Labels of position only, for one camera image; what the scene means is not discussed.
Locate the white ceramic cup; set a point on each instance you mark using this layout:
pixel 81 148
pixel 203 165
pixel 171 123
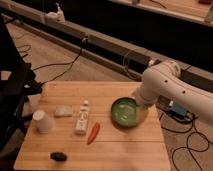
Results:
pixel 44 123

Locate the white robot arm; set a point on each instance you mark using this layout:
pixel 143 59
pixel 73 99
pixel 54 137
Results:
pixel 163 80

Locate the black eraser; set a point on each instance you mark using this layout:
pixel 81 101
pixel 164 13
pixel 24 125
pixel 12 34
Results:
pixel 58 156

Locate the green bowl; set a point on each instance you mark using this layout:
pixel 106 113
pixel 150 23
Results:
pixel 123 112

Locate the orange carrot toy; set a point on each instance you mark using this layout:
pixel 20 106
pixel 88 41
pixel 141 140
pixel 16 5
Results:
pixel 93 133

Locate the white glue bottle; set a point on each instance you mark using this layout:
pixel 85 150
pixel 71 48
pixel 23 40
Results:
pixel 82 119

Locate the crumpled white cloth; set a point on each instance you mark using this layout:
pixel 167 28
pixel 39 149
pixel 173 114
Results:
pixel 63 111

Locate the blue power box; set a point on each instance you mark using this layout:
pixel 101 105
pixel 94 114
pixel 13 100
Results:
pixel 177 109

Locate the black chair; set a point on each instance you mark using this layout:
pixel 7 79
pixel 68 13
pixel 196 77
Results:
pixel 17 81

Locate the long grey rail beam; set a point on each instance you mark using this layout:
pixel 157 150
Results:
pixel 115 27

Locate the white object on rail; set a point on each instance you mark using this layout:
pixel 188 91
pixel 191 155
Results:
pixel 58 15

